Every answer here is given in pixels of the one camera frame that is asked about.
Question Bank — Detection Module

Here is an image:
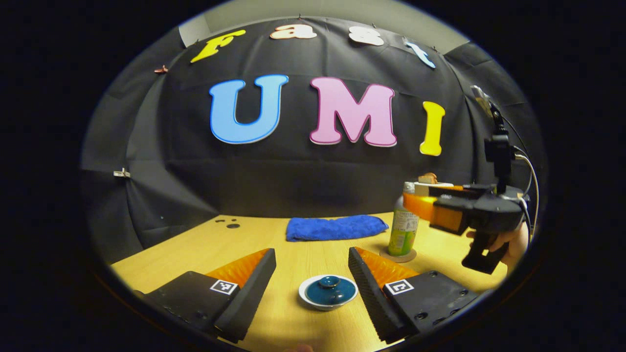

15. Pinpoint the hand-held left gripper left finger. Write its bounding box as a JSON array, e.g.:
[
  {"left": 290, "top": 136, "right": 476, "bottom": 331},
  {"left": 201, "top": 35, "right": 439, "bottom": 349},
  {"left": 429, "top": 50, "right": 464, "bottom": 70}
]
[{"left": 142, "top": 248, "right": 277, "bottom": 344}]

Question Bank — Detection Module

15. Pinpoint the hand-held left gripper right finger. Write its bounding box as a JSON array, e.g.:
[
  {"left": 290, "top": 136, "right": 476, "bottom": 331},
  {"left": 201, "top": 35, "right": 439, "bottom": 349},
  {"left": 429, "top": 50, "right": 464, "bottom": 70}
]
[{"left": 348, "top": 247, "right": 479, "bottom": 345}]

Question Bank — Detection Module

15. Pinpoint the silver green water bottle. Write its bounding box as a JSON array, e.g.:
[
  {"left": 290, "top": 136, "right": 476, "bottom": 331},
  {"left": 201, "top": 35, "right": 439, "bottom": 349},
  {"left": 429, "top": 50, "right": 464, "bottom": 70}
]
[{"left": 388, "top": 182, "right": 420, "bottom": 257}]

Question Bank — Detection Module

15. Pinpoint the round brown coaster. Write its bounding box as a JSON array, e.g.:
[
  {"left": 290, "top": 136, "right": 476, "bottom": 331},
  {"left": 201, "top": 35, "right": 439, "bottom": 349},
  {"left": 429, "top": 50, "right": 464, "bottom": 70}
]
[{"left": 380, "top": 247, "right": 417, "bottom": 263}]

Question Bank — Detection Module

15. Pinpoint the white toaster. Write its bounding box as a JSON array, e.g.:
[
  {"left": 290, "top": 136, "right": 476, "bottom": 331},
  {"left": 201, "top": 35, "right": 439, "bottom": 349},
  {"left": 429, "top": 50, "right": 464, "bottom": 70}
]
[{"left": 415, "top": 182, "right": 454, "bottom": 197}]

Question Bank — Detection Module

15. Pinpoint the blue towel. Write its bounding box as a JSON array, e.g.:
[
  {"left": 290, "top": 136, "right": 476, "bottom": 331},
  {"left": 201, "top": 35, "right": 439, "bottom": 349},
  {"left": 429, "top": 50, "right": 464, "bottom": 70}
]
[{"left": 286, "top": 215, "right": 389, "bottom": 242}]

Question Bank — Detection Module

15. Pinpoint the black backdrop cloth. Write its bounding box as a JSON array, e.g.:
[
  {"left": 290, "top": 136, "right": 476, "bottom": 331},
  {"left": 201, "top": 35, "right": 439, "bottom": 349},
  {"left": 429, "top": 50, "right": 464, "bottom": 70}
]
[{"left": 81, "top": 16, "right": 546, "bottom": 264}]

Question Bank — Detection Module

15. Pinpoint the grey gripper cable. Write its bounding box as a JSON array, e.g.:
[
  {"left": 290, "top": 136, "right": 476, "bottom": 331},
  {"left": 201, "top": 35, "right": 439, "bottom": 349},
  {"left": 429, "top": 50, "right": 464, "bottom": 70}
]
[{"left": 513, "top": 154, "right": 540, "bottom": 236}]

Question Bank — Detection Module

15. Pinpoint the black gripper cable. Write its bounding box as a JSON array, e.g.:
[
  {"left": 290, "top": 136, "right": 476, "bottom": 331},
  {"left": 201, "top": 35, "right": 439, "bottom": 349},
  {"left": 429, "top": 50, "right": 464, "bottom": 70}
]
[{"left": 503, "top": 116, "right": 534, "bottom": 192}]

